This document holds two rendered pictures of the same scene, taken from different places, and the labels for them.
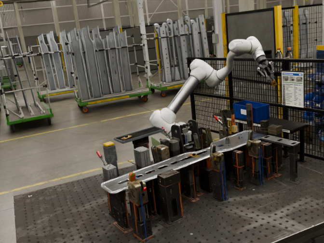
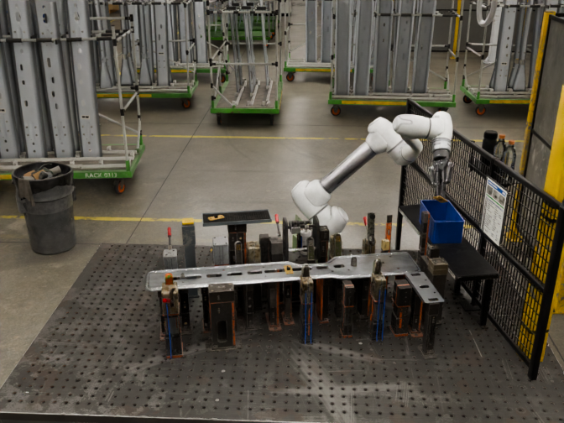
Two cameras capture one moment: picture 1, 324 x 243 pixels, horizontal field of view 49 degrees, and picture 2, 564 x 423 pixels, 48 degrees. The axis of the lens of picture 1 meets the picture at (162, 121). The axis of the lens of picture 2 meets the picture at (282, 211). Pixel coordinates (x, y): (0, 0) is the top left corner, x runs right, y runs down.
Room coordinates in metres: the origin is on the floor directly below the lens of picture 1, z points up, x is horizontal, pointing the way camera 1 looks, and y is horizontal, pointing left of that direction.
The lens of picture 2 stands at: (-0.17, -1.35, 2.55)
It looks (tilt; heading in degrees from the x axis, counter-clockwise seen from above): 24 degrees down; 25
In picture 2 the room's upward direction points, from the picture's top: straight up
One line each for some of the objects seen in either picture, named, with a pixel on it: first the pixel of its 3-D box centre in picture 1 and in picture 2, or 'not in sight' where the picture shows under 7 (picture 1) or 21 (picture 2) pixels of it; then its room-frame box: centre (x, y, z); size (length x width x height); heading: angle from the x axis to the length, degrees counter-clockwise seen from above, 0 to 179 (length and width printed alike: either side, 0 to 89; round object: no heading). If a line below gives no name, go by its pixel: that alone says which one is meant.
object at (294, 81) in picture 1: (292, 88); (494, 211); (2.88, -1.11, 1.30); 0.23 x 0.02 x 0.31; 34
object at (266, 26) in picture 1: (251, 84); (553, 155); (4.91, -1.31, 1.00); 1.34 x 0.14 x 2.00; 22
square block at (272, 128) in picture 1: (275, 146); (435, 291); (2.70, -0.89, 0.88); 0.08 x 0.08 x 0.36; 34
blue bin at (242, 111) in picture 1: (250, 110); (440, 221); (3.12, -0.81, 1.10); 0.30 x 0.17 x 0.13; 28
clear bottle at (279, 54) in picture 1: (279, 59); (499, 153); (3.10, -1.07, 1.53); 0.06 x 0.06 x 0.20
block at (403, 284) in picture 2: (265, 160); (400, 307); (2.55, -0.75, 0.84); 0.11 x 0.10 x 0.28; 34
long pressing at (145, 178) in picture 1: (192, 156); (284, 271); (2.39, -0.19, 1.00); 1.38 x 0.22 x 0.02; 124
